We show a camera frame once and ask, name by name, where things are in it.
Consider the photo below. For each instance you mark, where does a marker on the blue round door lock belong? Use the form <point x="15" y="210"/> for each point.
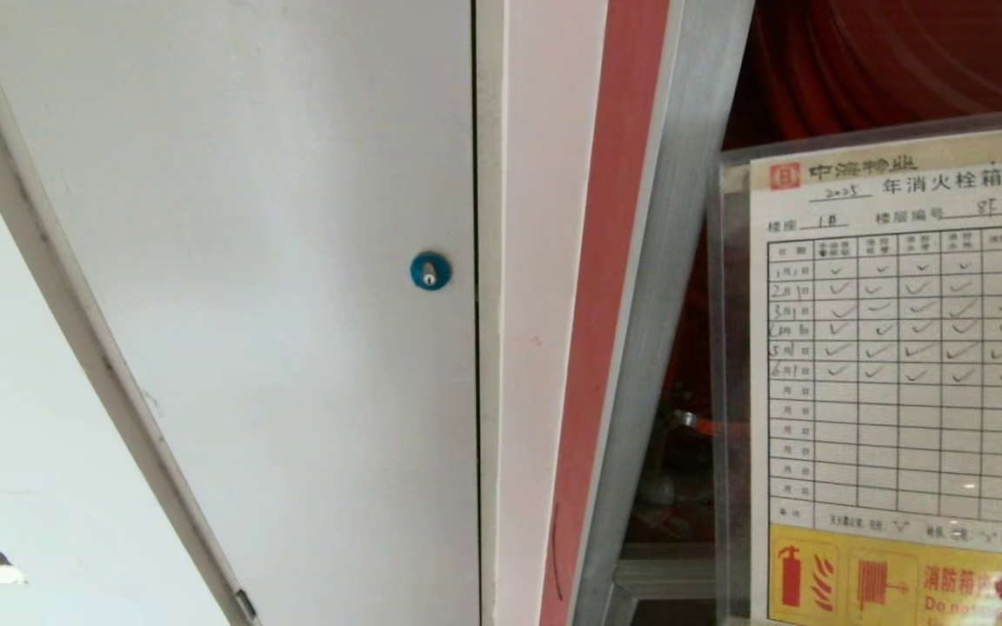
<point x="430" y="270"/>

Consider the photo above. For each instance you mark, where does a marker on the red framed cabinet door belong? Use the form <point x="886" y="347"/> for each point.
<point x="631" y="261"/>

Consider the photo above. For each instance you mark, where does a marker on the metal hydrant valve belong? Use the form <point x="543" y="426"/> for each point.
<point x="679" y="452"/>

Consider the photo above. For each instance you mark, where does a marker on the white panel door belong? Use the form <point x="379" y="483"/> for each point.
<point x="275" y="261"/>

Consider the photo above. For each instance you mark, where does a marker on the clear acrylic card holder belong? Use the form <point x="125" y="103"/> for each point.
<point x="731" y="391"/>

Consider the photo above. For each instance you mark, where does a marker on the small metal door hinge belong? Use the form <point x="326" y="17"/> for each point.
<point x="245" y="606"/>

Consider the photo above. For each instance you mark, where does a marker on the white inspection card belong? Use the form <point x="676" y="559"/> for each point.
<point x="901" y="365"/>

